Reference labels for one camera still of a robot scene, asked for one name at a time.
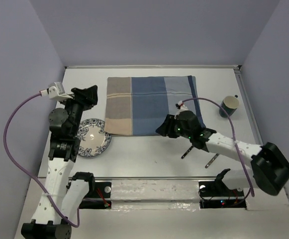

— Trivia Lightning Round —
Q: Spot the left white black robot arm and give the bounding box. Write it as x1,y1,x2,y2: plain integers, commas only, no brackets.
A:
21,85,98,239

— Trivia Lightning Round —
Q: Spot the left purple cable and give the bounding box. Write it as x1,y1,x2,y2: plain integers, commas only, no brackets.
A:
4,92,81,228

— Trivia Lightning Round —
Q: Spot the dark green white mug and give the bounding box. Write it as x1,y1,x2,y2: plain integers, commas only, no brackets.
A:
219,95,240,118

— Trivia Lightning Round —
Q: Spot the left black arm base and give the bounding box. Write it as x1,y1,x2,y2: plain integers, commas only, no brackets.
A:
66,172,111,210

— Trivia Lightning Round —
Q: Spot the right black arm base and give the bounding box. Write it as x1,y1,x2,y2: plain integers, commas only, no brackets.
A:
198,169,247,209

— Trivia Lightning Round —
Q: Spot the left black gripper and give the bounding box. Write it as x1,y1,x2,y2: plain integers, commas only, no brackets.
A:
60,85,98,136

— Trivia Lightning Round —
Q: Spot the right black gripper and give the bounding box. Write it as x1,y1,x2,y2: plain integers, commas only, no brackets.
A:
155,113,192,139

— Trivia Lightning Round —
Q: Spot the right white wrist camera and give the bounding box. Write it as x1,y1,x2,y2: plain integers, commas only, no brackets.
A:
175,101,188,118

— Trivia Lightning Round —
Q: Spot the silver fork black handle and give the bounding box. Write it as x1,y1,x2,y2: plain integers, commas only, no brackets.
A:
181,146,194,159

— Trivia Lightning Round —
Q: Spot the silver knife black handle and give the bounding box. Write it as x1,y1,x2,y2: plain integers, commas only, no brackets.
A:
205,154,219,169

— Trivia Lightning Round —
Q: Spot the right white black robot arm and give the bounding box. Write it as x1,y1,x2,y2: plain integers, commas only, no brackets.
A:
156,111,289,196

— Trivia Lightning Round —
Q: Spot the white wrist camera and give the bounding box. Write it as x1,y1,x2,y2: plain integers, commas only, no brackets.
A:
40,82,73,102
175,101,188,118

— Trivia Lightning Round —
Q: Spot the aluminium table rail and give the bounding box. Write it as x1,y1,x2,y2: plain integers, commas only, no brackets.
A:
234,67,263,144

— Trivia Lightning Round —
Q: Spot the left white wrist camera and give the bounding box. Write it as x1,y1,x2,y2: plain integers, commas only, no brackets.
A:
40,82,73,102

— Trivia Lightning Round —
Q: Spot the blue floral white plate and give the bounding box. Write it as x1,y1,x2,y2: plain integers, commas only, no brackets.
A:
77,119,112,158

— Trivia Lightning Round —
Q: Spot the blue beige checked cloth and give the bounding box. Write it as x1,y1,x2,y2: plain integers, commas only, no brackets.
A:
104,75,203,136

